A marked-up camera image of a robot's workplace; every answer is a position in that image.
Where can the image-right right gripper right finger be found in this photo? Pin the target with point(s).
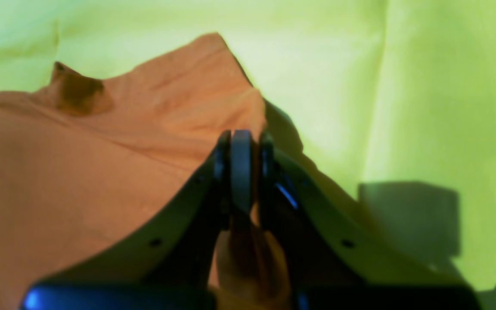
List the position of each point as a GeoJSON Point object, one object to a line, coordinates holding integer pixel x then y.
{"type": "Point", "coordinates": [334, 264]}

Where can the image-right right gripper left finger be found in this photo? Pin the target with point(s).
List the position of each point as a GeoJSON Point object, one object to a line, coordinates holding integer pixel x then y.
{"type": "Point", "coordinates": [164, 265]}

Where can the terracotta orange T-shirt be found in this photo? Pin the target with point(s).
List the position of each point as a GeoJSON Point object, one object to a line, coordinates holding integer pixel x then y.
{"type": "Point", "coordinates": [85, 161]}

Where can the pale yellow table cloth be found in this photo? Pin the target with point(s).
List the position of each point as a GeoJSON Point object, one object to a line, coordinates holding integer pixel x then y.
{"type": "Point", "coordinates": [379, 90]}

